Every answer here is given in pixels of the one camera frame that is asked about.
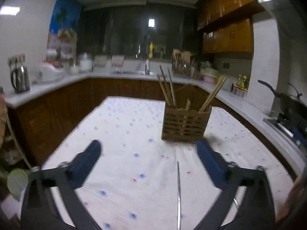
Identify oil bottles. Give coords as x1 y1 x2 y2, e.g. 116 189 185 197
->
236 74 248 89

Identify long wooden chopstick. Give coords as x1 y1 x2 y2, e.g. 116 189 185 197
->
159 65 174 107

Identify spice jar set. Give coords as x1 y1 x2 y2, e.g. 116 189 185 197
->
230 85 248 98

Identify gas stove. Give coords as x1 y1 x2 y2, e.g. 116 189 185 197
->
263 118 306 149

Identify black wok with handle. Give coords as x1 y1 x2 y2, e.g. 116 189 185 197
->
257 80 306 117

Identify upper wooden wall cabinets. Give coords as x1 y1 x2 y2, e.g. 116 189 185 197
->
196 0 264 56

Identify stacked green pink bowls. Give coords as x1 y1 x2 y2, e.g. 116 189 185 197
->
202 67 219 84

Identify chrome sink faucet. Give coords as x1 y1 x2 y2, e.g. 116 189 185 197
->
136 53 150 75

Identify stainless electric kettle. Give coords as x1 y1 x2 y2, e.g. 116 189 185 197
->
10 60 30 94

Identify hanging dish cloth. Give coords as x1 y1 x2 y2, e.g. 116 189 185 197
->
94 55 107 67
111 55 124 67

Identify short wooden chopstick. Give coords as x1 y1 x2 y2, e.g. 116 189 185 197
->
168 67 177 108

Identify wall power socket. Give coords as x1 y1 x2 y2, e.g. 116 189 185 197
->
8 53 25 65

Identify wooden slatted utensil holder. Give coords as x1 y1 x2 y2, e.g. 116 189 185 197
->
161 84 212 142

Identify white red rice cooker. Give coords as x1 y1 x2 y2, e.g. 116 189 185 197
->
36 62 65 83

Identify yellow detergent bottle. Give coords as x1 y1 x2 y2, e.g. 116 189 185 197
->
148 42 154 59

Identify dark kitchen window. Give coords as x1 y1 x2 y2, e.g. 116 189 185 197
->
77 3 197 60

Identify countertop cutlery rack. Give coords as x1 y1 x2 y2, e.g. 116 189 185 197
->
171 49 193 78

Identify tropical fruit wall poster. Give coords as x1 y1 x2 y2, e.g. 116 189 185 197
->
47 0 82 60

